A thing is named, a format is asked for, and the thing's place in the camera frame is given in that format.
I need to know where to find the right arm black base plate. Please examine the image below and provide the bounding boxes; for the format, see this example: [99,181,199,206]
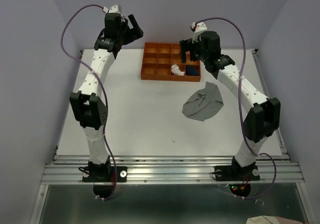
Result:
[213,165,261,183]

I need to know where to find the white pink grey underwear pile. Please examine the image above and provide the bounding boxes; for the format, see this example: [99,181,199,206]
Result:
[171,64,185,76]

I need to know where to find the aluminium rail frame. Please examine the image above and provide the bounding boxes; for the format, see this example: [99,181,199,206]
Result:
[40,49,308,224]

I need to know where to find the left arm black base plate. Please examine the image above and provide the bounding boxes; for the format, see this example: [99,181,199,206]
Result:
[78,166,128,183]

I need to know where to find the white pink bag corner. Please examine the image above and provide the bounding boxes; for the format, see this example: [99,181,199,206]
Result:
[246,215,301,224]

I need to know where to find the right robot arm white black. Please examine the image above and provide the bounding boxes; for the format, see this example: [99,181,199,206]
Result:
[179,30,281,180]

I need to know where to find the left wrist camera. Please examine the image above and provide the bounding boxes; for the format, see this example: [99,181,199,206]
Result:
[102,4,122,15]

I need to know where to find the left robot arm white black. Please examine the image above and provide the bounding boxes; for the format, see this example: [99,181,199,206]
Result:
[69,12,144,181]

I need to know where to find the navy blue underwear white trim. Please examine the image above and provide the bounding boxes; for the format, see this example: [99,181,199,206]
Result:
[185,65,200,77]

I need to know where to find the orange compartment tray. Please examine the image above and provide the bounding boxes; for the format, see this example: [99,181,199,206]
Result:
[140,42,201,82]

